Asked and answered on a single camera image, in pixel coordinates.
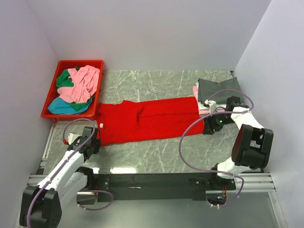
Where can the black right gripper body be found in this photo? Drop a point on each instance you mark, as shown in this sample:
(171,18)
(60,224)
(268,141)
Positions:
(218,120)

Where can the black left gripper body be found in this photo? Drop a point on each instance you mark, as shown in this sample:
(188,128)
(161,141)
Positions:
(96,144)

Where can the red t-shirt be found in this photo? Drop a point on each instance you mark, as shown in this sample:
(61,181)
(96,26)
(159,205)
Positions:
(131,121)

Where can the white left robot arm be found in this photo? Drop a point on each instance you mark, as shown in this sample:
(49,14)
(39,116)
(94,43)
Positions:
(42,205)

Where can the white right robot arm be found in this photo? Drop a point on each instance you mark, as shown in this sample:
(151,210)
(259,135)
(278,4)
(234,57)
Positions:
(252,146)

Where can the folded white t-shirt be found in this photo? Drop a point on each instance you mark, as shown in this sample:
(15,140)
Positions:
(204,89)

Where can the folded dark grey t-shirt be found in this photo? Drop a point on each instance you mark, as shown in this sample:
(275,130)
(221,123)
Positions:
(207,88)

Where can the folded pink t-shirt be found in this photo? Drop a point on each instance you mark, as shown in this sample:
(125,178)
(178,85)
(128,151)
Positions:
(201,108)

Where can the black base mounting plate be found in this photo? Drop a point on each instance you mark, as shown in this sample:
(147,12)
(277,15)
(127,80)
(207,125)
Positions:
(147,193)

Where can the crumpled teal t-shirt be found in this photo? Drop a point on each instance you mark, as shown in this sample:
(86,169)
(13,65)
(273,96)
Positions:
(61,107)

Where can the red plastic bin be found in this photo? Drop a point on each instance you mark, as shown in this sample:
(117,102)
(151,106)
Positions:
(74,90)

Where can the crumpled green t-shirt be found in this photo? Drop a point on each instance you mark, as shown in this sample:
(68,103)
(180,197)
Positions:
(63,80)

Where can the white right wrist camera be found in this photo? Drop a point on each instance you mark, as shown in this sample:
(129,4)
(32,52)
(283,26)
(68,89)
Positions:
(211,105)

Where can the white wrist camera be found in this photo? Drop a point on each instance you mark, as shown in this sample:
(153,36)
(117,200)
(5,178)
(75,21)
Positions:
(72,139)
(211,105)

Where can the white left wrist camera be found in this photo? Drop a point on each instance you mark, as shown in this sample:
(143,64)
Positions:
(72,139)

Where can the aluminium frame rail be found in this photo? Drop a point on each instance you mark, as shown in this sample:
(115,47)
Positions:
(249,182)

